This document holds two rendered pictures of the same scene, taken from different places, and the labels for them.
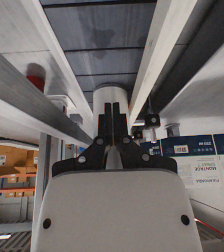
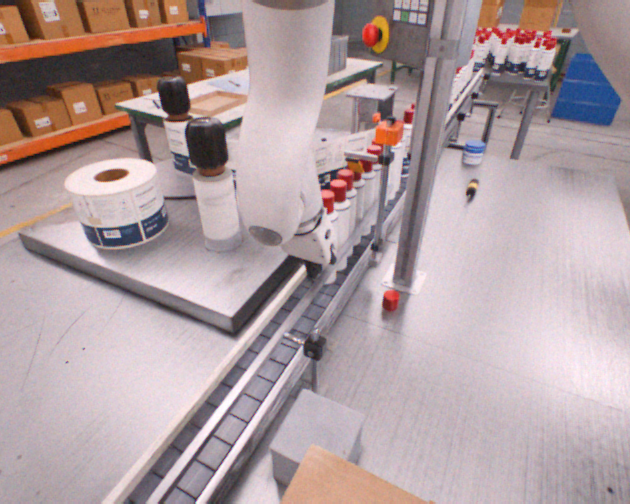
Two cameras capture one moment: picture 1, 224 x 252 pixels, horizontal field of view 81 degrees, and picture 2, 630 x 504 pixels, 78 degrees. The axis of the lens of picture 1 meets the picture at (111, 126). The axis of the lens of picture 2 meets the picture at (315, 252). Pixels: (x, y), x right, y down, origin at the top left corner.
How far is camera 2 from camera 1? 0.67 m
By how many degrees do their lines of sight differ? 33
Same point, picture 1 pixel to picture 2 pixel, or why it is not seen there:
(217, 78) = (261, 266)
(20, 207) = not seen: outside the picture
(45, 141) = (411, 249)
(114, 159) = not seen: hidden behind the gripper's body
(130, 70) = (302, 288)
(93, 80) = (326, 290)
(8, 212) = not seen: outside the picture
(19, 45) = (365, 326)
